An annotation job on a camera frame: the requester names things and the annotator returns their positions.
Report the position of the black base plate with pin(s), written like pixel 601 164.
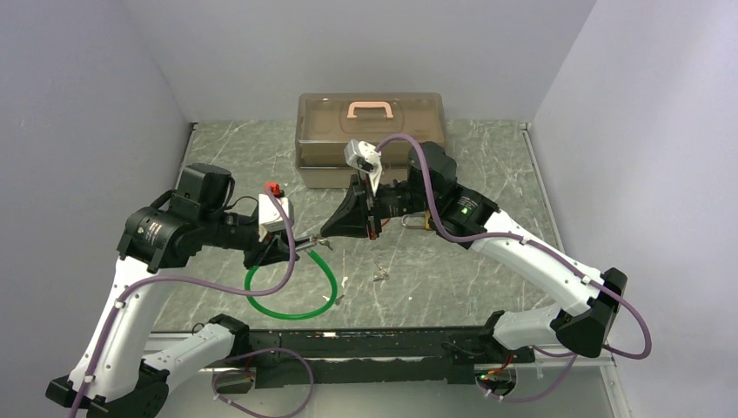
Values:
pixel 298 371

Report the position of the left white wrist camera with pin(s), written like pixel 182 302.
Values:
pixel 269 217

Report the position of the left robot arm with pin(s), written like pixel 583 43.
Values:
pixel 115 377

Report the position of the pink tool box handle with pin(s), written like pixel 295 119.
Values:
pixel 354 106

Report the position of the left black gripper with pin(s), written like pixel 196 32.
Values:
pixel 258 254

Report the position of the green cable lock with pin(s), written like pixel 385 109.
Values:
pixel 302 297

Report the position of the brown translucent tool box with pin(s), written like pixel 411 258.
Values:
pixel 323 130

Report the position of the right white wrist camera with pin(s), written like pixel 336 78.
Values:
pixel 366 160

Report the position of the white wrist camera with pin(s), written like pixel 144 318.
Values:
pixel 366 160
pixel 269 217

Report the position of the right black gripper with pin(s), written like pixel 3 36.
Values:
pixel 355 214

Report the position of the silver key set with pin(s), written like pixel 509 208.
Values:
pixel 381 274

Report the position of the brass padlock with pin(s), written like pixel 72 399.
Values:
pixel 417 221

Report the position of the aluminium frame rail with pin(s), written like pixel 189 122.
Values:
pixel 378 352

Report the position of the small silver key pair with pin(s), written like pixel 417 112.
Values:
pixel 317 240

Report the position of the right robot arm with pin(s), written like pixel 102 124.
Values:
pixel 584 308

